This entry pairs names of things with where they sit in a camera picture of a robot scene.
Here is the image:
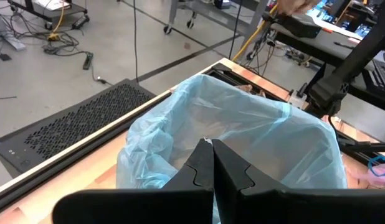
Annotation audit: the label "yellow cable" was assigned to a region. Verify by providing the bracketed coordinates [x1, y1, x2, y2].
[232, 4, 279, 62]

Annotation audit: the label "black power strip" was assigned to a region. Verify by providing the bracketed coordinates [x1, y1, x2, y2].
[82, 52, 94, 70]

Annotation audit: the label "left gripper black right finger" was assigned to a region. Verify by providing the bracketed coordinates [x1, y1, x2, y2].
[212, 139, 385, 224]

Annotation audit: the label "black cart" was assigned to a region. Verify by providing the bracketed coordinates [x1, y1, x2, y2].
[7, 0, 90, 31]

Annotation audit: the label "grey-topped black desk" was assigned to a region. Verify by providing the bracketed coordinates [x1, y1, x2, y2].
[270, 21, 385, 114]

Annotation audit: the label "grey metal wheeled workbench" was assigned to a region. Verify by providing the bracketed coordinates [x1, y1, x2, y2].
[163, 0, 268, 37]

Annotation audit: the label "black perforated computer case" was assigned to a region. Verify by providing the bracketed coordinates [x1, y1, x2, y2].
[0, 78, 156, 174]

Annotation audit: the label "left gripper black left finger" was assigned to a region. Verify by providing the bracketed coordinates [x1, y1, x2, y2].
[52, 138, 215, 224]

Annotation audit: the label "double-clump brown paper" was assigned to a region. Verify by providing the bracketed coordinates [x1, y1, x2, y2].
[237, 83, 268, 98]

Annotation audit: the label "blue plastic bin liner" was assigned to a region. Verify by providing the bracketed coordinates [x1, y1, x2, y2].
[116, 73, 348, 224]

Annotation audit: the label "black keyboard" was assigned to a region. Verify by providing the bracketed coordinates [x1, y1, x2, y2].
[363, 58, 385, 93]

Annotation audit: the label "thin black hanging cable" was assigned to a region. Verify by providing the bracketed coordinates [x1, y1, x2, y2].
[132, 0, 140, 84]
[229, 0, 243, 60]

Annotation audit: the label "pink plastic bag blue handles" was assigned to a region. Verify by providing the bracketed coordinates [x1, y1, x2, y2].
[348, 154, 385, 189]

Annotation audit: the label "person's hand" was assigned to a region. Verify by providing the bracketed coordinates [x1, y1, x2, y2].
[277, 0, 321, 16]

